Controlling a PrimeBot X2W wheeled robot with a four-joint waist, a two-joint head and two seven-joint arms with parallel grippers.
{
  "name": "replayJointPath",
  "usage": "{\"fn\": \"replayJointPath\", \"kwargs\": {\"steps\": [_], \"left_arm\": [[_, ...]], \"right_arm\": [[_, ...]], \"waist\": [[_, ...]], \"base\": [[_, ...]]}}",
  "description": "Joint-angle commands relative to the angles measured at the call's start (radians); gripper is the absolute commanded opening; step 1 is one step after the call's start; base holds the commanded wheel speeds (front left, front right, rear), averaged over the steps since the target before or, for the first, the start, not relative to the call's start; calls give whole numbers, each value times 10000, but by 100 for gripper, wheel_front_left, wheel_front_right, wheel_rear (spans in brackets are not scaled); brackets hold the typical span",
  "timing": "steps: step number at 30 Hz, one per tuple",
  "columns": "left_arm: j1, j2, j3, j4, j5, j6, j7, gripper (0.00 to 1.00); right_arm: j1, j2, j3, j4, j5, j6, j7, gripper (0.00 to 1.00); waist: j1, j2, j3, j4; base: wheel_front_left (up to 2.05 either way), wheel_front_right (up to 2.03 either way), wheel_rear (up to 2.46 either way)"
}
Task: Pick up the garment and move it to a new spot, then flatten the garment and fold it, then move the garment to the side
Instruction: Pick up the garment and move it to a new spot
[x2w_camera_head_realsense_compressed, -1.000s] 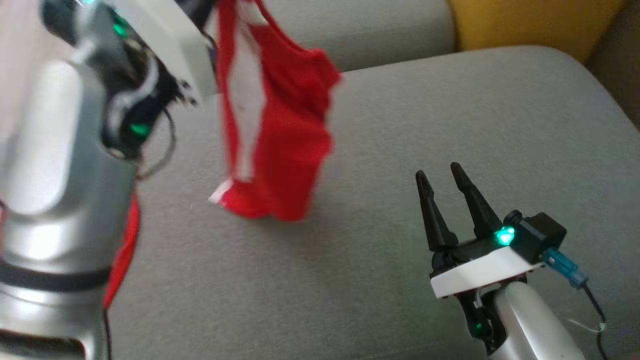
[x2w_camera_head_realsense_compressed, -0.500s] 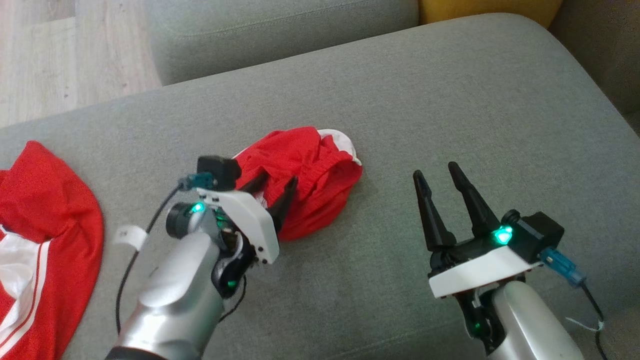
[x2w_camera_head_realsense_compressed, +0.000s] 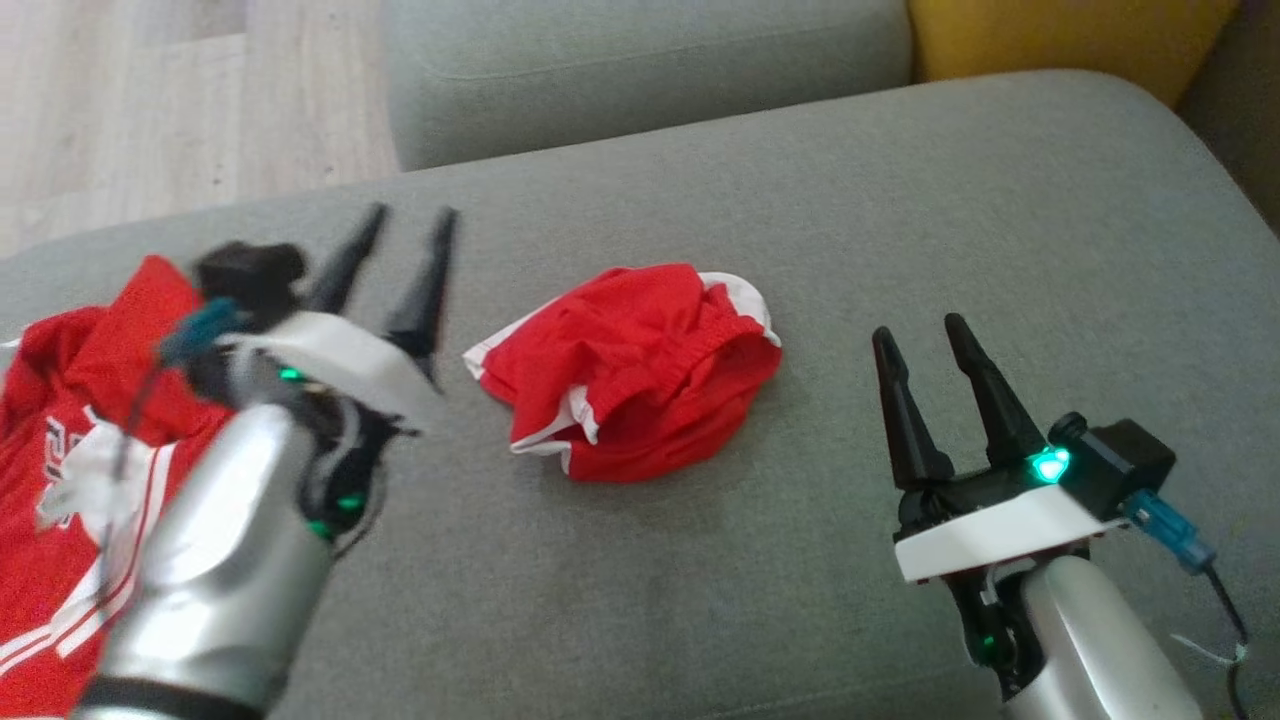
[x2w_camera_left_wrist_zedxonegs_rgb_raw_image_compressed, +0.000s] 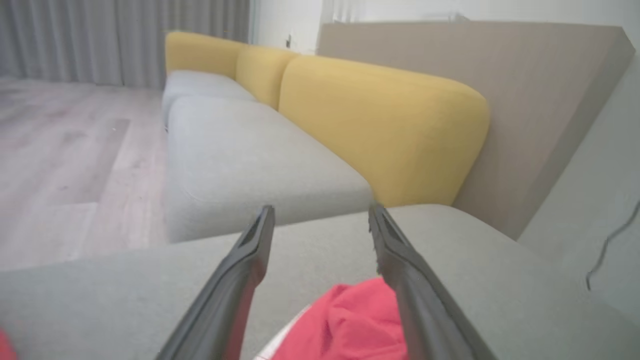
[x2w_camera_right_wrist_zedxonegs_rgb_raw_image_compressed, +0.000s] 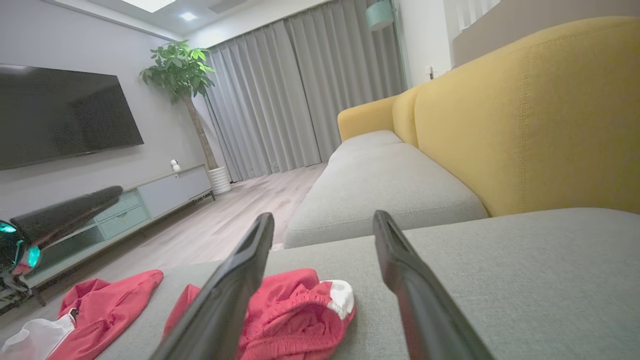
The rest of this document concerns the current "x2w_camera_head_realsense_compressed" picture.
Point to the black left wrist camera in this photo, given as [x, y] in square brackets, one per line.
[250, 270]

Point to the red jersey with white stripes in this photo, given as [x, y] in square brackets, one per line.
[50, 500]

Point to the grey sofa seat cushion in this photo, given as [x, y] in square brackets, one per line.
[750, 600]

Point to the yellow cushion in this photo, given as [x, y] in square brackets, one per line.
[1070, 35]

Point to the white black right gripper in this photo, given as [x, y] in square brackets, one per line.
[1000, 525]

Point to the red shorts with white trim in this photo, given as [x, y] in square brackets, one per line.
[630, 380]

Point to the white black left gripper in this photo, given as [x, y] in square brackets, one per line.
[340, 360]

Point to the grey sofa ottoman cushion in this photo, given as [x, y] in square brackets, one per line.
[640, 70]

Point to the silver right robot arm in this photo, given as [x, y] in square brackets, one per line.
[1100, 650]

